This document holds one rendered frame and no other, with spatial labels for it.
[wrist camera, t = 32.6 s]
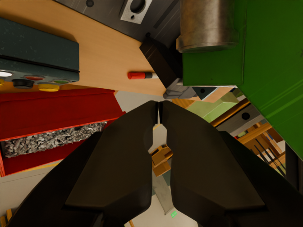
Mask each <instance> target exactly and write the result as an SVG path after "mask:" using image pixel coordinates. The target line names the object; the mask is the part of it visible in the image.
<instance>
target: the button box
mask: <svg viewBox="0 0 303 227"><path fill-rule="evenodd" d="M0 72H4V73H10V74H12V75H11V76H0V79H3V80H4V81H6V82H15V81H22V82H32V83H33V84H34V85H39V84H52V85H58V86H60V85H64V84H59V83H56V82H54V81H67V82H69V83H73V82H78V81H79V73H80V71H79V44H78V43H77V42H74V41H71V40H68V39H65V38H62V37H60V36H56V35H53V34H50V33H47V32H44V31H41V30H38V29H35V28H32V27H29V26H26V25H23V24H20V23H17V22H14V21H11V20H8V19H5V18H2V17H0ZM26 77H40V78H43V80H39V81H35V80H30V79H27V78H26ZM69 83H65V84H69Z"/></svg>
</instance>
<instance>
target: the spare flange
mask: <svg viewBox="0 0 303 227"><path fill-rule="evenodd" d="M132 1H133V0H125V1H124V4H123V6H122V9H121V12H120V14H119V18H120V19H121V20H124V21H129V22H133V23H138V24H141V22H142V20H143V18H144V16H145V14H146V12H147V10H148V8H149V6H150V4H151V2H152V0H144V3H143V5H142V7H141V8H140V9H139V10H137V11H131V10H130V5H131V3H132Z"/></svg>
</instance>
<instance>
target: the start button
mask: <svg viewBox="0 0 303 227"><path fill-rule="evenodd" d="M38 88H39V90H41V91H51V92H52V91H58V90H59V86H58V85H52V84H39V85H38Z"/></svg>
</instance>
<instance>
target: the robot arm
mask: <svg viewBox="0 0 303 227"><path fill-rule="evenodd" d="M158 114H159V118H160V124H162V125H163V126H164V127H165V128H166V129H167V136H166V144H167V146H168V147H169V148H170V149H171V150H172V152H173V155H172V158H171V172H170V189H171V196H172V203H173V206H174V207H175V208H176V209H177V210H178V211H180V212H181V213H183V214H185V215H186V216H188V217H190V218H191V219H193V220H195V221H196V222H197V224H198V227H303V196H302V195H301V193H300V192H299V191H298V190H297V189H296V188H295V187H294V186H293V185H292V184H291V183H289V182H288V181H287V180H286V179H285V178H284V177H283V176H282V175H280V174H279V173H278V172H277V171H276V170H275V169H274V168H272V167H271V166H270V165H268V164H267V163H266V162H265V161H263V160H262V159H261V158H259V157H258V156H257V155H256V154H254V153H253V152H252V151H251V150H249V149H248V148H247V147H246V146H244V145H243V144H242V143H240V142H239V141H238V140H237V139H235V138H234V137H233V136H231V135H230V134H229V133H228V132H227V131H218V130H217V129H216V128H215V127H214V126H212V125H211V124H210V123H209V122H207V121H206V120H205V119H203V118H201V117H200V116H198V115H196V114H194V113H192V112H190V111H188V110H186V109H184V108H182V107H180V106H178V105H176V104H174V103H172V102H170V101H168V100H164V101H160V102H158V101H154V100H150V101H148V102H146V103H144V104H142V105H140V106H138V107H137V108H135V109H133V110H131V111H129V112H127V113H126V114H124V115H122V116H121V117H119V118H118V119H116V120H115V121H114V122H112V123H111V124H110V125H109V126H108V127H106V128H105V129H104V130H103V131H101V132H100V131H95V132H94V133H93V134H92V135H91V136H90V137H89V138H87V139H86V140H85V141H84V142H83V143H82V144H81V145H80V146H78V147H77V148H76V149H75V150H74V151H73V152H72V153H70V154H69V155H68V156H67V157H66V158H65V159H63V160H62V161H61V162H60V163H59V164H58V165H56V166H55V167H54V168H53V169H52V170H51V171H50V172H49V173H47V174H46V175H45V176H44V177H43V178H42V179H41V180H40V181H39V183H38V184H37V185H36V186H35V187H34V188H33V189H32V190H31V192H30V193H29V194H28V195H27V196H26V198H25V199H24V200H23V202H22V203H21V204H20V205H19V207H18V208H17V209H16V211H15V212H14V214H13V215H12V217H11V218H10V220H9V221H8V223H7V224H6V226H5V227H125V226H124V224H126V223H127V222H128V221H130V220H132V219H133V218H135V217H136V216H138V215H140V214H142V213H143V212H145V211H146V210H148V209H149V207H150V206H151V203H152V156H151V155H150V154H149V152H148V150H149V149H150V148H151V147H152V145H153V127H154V126H155V124H158Z"/></svg>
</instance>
